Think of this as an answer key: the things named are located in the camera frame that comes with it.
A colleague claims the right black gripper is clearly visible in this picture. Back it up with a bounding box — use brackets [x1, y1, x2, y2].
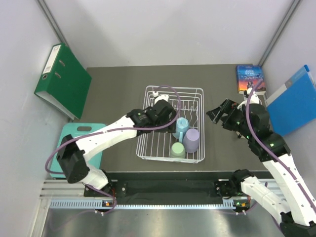
[206, 98, 253, 139]

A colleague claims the light blue mug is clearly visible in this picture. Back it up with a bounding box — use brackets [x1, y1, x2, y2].
[172, 117, 190, 143]

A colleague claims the purple cup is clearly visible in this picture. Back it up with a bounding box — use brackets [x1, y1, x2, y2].
[183, 128, 200, 154]

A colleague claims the cream ceramic mug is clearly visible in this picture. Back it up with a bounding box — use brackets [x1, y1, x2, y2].
[236, 132, 246, 139]

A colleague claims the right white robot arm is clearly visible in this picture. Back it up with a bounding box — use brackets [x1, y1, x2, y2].
[206, 99, 316, 237]

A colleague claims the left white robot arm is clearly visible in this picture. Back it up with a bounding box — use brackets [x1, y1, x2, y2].
[57, 99, 177, 196]

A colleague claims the green cup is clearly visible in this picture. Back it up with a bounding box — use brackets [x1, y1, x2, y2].
[170, 142, 186, 158]

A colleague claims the Jane Eyre paperback book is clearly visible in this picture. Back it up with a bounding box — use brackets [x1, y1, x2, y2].
[236, 65, 264, 94]

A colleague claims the blue plastic folder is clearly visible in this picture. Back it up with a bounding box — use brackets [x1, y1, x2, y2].
[265, 65, 316, 136]

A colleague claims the teal cutting board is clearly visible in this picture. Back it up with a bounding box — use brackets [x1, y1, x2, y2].
[50, 122, 106, 172]

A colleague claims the green lever arch binder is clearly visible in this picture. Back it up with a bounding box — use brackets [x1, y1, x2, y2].
[34, 43, 92, 120]

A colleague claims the white wire dish rack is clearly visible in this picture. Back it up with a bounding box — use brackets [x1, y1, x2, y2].
[136, 85, 205, 164]

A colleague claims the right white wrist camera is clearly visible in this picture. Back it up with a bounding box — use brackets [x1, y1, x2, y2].
[237, 88, 261, 110]

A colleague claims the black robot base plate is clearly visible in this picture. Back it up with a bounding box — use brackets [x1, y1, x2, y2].
[83, 171, 279, 200]

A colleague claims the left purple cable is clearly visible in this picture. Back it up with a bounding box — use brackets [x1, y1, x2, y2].
[44, 85, 182, 218]

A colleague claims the grey slotted cable duct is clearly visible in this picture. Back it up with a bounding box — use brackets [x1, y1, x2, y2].
[49, 199, 247, 210]

